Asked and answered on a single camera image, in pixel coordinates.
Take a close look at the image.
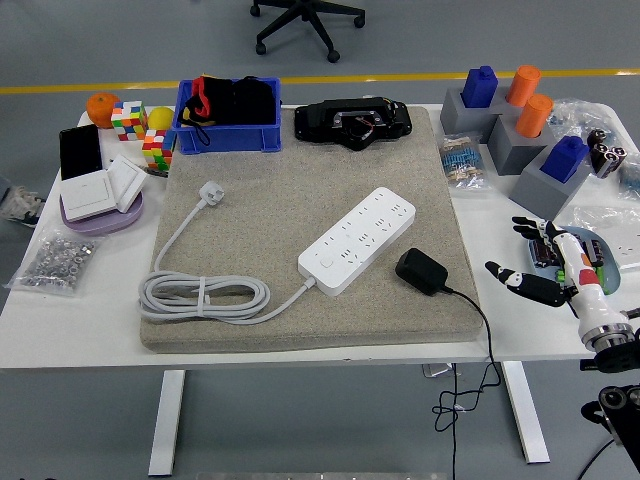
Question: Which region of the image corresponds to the large white wall switch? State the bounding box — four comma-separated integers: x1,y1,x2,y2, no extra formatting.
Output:
59,169,117,223

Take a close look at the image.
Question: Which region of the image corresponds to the dark capacitors pack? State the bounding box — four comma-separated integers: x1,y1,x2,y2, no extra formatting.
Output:
531,232,606,269

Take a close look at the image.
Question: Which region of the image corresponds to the yellow lemon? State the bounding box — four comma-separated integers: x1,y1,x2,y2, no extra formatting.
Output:
147,106,176,134

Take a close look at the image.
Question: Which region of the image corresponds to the small white wall switch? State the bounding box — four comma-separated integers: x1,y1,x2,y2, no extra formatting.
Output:
106,153,149,214

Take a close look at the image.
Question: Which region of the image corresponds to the multicoloured puzzle cube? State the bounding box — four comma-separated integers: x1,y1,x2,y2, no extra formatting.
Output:
141,128,178,171
110,100,149,142

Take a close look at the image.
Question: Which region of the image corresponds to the clear bag of small parts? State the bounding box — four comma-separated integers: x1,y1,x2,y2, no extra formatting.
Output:
547,97,624,151

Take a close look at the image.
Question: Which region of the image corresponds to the white black sneaker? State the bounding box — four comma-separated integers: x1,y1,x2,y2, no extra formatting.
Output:
0,184,46,229

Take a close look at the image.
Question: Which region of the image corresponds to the black phone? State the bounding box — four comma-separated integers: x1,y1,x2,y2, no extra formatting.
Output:
58,123,105,182

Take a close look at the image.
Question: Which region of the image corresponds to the black mechanical device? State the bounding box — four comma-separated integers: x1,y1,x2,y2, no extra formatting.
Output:
293,96,414,152

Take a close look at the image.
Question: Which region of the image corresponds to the black red cloth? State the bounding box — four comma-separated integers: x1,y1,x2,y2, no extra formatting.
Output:
178,74,278,146

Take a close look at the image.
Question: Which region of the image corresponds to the blue square block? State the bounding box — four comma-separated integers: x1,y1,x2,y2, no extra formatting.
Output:
539,135,591,185
460,65,500,109

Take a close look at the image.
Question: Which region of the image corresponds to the bag of metal nuts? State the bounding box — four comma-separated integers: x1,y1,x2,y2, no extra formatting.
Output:
3,227,99,299

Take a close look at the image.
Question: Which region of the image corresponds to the bag of blue components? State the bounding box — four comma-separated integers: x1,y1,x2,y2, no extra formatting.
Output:
617,154,640,201

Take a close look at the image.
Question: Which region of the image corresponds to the orange cylinder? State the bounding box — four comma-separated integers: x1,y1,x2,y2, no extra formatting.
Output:
514,93,555,139
505,64,543,108

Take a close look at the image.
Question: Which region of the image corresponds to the black office chair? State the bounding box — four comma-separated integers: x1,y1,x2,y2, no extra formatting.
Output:
249,0,366,64

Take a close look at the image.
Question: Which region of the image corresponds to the white table leg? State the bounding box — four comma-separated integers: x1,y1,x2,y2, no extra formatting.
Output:
501,360,551,464
147,369,187,477

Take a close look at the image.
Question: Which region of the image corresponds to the grey-brown mat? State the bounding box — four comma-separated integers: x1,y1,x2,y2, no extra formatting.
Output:
138,105,484,355

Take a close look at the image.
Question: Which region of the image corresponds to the green batteries pile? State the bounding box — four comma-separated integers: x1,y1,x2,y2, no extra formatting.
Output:
554,264,614,296

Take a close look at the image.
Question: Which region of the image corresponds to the bag of resistors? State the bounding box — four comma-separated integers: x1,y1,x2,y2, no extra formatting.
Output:
437,130,494,191

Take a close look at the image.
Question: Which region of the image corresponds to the blue plastic bin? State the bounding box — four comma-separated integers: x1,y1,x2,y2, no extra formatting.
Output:
171,77,283,155

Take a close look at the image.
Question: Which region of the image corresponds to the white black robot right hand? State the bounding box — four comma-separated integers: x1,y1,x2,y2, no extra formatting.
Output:
484,215,624,337

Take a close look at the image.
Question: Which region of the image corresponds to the orange fruit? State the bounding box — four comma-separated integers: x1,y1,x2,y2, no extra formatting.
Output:
85,92,121,130

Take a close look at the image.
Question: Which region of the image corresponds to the grey block holder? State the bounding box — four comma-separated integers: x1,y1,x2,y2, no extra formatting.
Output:
508,154,594,224
439,87,501,136
487,113,556,176
492,85,531,119

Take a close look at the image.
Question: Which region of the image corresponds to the black plug with cord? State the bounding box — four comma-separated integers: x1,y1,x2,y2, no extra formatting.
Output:
394,247,502,480

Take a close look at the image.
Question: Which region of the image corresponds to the white power strip with cable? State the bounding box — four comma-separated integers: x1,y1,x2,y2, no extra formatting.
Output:
137,180,417,326

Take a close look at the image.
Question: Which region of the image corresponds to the light blue tray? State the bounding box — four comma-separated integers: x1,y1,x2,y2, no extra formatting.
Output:
522,225,622,296

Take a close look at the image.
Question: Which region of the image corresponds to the purple round box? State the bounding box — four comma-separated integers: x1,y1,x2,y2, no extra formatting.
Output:
59,192,145,237

